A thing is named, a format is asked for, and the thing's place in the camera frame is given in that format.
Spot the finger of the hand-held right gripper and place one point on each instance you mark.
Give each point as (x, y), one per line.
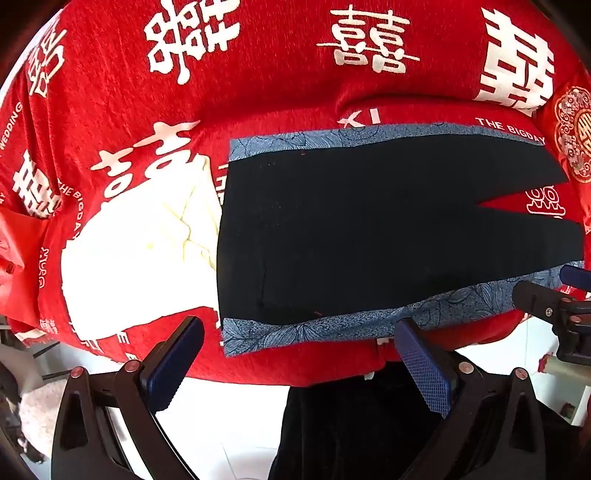
(577, 276)
(538, 297)

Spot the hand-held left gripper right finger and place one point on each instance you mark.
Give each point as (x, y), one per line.
(422, 364)

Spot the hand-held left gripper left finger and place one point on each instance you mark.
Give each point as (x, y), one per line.
(178, 360)

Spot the black pants with blue trim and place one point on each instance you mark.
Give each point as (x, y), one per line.
(369, 221)

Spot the person's dark clothing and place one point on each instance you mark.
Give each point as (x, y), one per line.
(346, 429)

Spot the cream white garment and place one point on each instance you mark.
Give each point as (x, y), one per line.
(129, 272)

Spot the red embroidered pillow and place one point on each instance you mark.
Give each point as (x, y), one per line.
(572, 134)

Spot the white fluffy cloth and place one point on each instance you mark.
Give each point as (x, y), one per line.
(41, 415)

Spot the red fabric bundle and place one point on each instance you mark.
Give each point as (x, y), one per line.
(21, 267)

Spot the red printed blanket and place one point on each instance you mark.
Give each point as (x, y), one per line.
(277, 83)

